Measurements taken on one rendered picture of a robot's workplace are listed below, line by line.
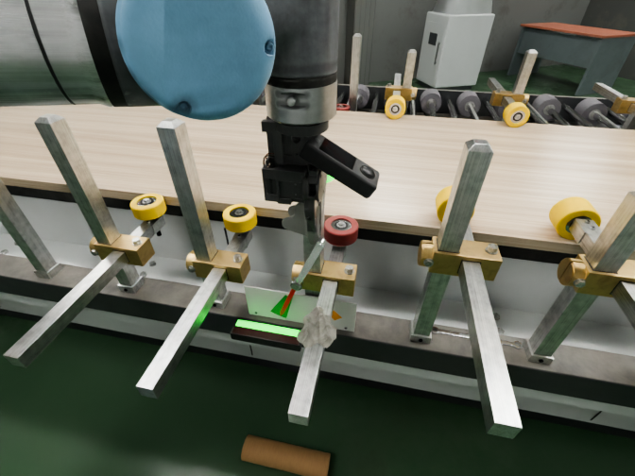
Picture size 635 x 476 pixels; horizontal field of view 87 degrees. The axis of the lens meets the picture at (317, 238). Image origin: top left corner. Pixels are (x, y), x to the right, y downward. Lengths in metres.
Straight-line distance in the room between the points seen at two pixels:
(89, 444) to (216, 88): 1.54
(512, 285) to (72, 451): 1.58
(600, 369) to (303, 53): 0.85
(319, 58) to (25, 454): 1.66
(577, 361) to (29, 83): 0.97
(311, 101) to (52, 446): 1.58
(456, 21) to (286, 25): 5.09
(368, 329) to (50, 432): 1.33
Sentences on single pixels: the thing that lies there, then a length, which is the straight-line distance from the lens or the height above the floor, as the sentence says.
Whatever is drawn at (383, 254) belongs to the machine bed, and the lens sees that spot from 0.93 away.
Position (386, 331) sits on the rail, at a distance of 0.83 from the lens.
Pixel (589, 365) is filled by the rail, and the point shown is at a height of 0.70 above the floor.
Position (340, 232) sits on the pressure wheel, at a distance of 0.74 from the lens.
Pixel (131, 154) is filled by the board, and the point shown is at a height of 0.90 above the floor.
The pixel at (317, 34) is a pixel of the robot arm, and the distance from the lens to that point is 0.40.
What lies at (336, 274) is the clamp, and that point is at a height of 0.87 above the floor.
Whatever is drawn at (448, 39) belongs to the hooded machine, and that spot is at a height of 0.68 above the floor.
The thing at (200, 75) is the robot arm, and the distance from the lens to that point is 0.23.
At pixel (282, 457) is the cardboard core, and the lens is 1.35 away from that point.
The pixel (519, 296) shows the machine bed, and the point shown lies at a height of 0.67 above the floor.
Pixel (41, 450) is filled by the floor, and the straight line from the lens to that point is 1.75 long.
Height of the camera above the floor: 1.36
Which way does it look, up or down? 39 degrees down
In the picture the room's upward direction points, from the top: straight up
